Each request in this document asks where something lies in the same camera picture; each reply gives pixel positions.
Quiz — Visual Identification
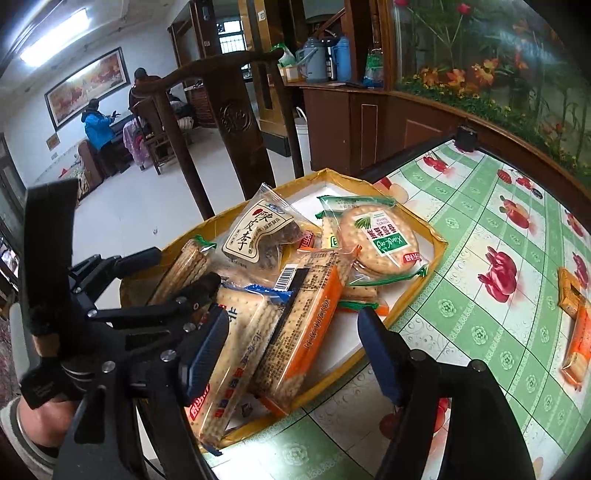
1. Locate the carved dark wooden chair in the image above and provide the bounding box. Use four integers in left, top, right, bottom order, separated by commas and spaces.
130, 47, 306, 222

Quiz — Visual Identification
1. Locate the blue thermos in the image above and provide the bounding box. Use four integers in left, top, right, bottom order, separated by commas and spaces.
333, 37, 352, 82

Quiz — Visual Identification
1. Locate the brown wooden sideboard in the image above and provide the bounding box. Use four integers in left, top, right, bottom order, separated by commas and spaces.
301, 84, 591, 222

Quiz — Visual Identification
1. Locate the large orange cracker packet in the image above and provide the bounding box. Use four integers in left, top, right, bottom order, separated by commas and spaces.
253, 248, 358, 417

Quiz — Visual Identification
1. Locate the round cracker packet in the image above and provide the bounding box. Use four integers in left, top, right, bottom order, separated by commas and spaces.
316, 195, 429, 284

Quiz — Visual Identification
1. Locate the orange snack packet with window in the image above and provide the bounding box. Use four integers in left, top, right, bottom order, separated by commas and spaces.
557, 267, 583, 320

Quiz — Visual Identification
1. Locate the pink cloth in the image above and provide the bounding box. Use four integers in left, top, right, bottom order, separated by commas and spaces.
121, 117, 149, 167

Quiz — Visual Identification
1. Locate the green-edged cracker packet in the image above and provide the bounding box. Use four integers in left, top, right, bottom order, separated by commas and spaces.
338, 284, 389, 315

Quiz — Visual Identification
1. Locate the framed wall painting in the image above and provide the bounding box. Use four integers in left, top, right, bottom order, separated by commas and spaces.
44, 46, 129, 132

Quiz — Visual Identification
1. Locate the white bucket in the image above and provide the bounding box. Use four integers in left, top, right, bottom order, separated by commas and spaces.
294, 107, 309, 181

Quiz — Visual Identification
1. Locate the grey kettle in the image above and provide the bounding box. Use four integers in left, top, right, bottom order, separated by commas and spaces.
295, 38, 329, 85

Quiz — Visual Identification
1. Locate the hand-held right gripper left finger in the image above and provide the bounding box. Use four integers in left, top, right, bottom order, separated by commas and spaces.
53, 305, 230, 480

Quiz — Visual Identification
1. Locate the brown sofa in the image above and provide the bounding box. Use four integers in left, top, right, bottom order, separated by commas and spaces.
75, 140, 106, 200

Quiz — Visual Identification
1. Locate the blue red cracker packet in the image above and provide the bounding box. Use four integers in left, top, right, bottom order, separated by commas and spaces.
188, 284, 296, 455

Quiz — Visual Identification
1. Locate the square cracker packet green label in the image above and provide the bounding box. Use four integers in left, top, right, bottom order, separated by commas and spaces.
147, 235, 218, 306

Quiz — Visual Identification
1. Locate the glass flower display case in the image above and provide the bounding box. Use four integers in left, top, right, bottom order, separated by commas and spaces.
392, 0, 591, 188

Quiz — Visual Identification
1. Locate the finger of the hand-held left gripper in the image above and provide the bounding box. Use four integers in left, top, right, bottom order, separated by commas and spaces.
88, 271, 223, 334
69, 246, 163, 297

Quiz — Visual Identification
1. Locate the plain wooden chair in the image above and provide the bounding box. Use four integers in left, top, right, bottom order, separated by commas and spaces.
131, 99, 192, 176

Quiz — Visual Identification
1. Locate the dried plum packet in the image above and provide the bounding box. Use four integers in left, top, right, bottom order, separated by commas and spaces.
221, 183, 303, 278

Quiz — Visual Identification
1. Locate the ceiling light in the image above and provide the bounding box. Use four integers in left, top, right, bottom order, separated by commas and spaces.
19, 27, 83, 66

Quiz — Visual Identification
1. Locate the small black device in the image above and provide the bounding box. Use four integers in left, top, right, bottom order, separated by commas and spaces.
455, 124, 479, 153

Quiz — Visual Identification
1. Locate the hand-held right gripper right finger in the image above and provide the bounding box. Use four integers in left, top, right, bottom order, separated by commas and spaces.
358, 306, 536, 480

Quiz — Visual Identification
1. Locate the yellow-edged cardboard box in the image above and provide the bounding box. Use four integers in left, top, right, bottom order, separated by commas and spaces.
119, 167, 450, 455

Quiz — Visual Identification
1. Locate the green fruit-print tablecloth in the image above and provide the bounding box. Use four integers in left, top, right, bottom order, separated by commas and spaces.
203, 147, 591, 480

